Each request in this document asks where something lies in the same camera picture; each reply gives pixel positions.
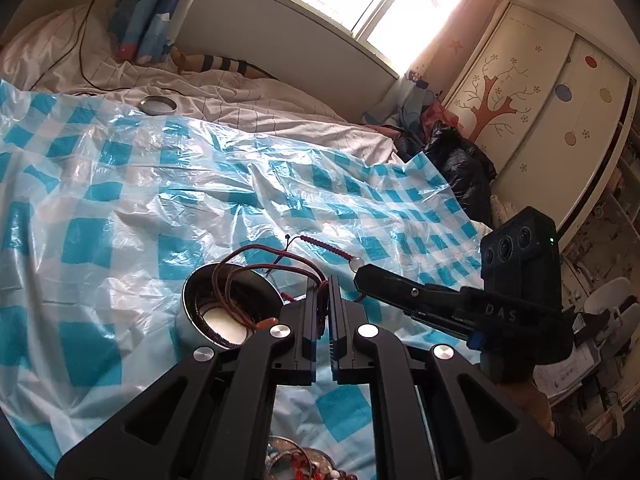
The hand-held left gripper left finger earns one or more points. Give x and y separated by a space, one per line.
323 317

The white wardrobe with tree decal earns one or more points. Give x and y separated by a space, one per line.
540 125

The striped plush toy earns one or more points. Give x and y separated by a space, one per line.
225 62

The round metal tin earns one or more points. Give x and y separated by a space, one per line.
192 331

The black plastic bag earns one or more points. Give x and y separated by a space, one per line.
455 170

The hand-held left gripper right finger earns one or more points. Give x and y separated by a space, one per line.
336 330

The red plastic bag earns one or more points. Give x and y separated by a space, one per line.
440 112

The pale grid bed sheet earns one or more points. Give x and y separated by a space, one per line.
225 95

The wooden shelf unit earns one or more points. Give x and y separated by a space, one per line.
622 200

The blue checkered plastic sheet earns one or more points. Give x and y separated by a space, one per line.
150 185

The person's right forearm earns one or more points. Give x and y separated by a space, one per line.
537 405

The white chair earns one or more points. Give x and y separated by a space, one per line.
605 295

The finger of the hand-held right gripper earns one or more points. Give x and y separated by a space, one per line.
450 327
385 282

